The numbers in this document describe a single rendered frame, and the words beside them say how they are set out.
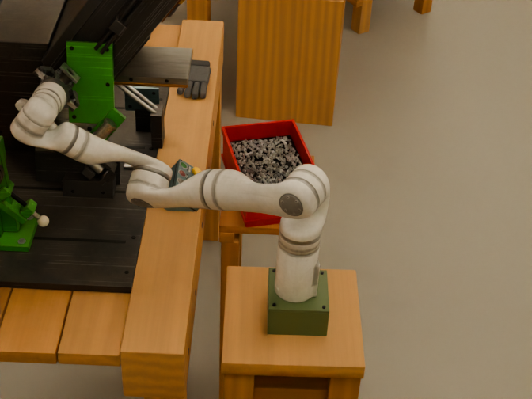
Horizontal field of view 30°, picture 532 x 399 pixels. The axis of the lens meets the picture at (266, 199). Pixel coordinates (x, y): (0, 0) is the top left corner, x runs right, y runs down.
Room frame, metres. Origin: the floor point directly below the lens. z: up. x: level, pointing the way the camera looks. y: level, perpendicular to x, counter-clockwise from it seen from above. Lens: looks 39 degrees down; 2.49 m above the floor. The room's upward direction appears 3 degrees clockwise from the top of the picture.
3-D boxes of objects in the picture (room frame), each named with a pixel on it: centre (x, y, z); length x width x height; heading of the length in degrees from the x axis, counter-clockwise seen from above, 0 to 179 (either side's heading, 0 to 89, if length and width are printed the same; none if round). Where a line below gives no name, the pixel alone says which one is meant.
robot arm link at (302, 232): (1.63, -0.08, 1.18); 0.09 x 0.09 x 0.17; 62
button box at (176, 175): (2.00, 0.22, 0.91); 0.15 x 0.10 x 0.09; 0
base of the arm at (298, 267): (1.63, -0.08, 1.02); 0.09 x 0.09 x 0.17; 11
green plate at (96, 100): (2.11, 0.45, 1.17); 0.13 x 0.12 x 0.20; 0
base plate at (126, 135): (2.19, 0.52, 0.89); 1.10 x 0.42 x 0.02; 0
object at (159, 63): (2.27, 0.42, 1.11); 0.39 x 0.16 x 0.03; 90
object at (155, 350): (2.19, 0.23, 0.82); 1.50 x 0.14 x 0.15; 0
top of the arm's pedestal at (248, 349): (1.63, -0.08, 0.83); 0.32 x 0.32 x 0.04; 1
